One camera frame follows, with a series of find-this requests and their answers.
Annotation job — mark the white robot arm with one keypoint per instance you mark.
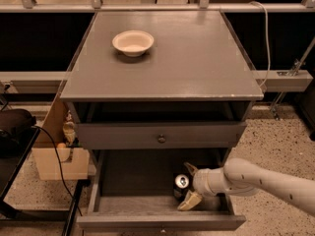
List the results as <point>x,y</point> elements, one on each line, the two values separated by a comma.
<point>239,177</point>

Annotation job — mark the grey top drawer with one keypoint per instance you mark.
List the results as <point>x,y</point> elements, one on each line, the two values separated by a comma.
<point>145,135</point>

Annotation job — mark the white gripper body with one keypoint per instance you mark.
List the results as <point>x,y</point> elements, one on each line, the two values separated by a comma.
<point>200,182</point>

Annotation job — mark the black side table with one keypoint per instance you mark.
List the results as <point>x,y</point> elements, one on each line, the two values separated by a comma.
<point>9,169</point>

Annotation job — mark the cardboard box with items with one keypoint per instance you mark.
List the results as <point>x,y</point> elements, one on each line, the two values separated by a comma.
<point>54,159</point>

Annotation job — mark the dark round object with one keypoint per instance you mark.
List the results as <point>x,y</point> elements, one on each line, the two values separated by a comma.
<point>15,121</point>

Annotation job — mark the white paper bowl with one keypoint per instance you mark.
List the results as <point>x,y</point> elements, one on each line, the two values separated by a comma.
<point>133,43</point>

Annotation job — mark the grey wooden drawer cabinet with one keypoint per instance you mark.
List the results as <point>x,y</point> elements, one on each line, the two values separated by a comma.
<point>194,72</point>

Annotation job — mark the round metal drawer knob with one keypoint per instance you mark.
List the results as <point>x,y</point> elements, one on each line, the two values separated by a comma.
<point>161,139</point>

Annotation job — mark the grey open middle drawer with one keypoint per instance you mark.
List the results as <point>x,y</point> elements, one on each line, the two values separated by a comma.
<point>133,191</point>

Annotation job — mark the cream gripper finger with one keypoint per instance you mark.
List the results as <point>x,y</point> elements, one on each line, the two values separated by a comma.
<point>191,168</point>
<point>191,200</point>

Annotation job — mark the silver blue redbull can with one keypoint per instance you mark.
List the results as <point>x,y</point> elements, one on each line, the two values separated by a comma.
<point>181,186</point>

